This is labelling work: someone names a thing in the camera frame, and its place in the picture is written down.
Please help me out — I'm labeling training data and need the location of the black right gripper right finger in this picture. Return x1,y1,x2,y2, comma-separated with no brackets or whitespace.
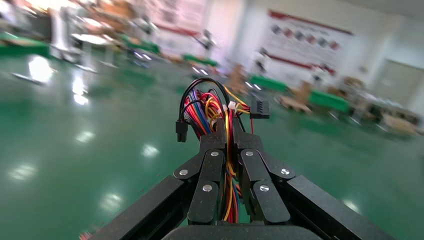
231,117,395,240

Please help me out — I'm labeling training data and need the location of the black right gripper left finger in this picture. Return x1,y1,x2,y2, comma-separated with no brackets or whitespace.
89,118,228,240

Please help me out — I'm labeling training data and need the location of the multicolour power supply wire bundle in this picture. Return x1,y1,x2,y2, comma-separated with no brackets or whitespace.
175,77,271,223

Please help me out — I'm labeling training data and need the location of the green workbench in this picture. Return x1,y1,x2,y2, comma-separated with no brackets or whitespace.
309,89,351,114
0,33,51,57
249,74,289,93

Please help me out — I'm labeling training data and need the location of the white wall notice board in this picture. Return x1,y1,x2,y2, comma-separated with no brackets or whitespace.
264,9,355,79

